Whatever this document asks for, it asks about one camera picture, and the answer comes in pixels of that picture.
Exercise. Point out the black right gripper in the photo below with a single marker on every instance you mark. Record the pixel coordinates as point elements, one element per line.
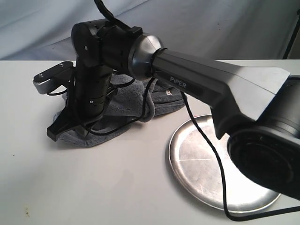
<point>85,100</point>

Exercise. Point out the grey fleece towel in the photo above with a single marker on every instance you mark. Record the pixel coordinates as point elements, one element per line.
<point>127,105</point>

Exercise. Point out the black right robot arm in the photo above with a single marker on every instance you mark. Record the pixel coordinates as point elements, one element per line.
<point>258,107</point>

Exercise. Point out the round steel plate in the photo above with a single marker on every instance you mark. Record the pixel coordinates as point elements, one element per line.
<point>196,168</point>

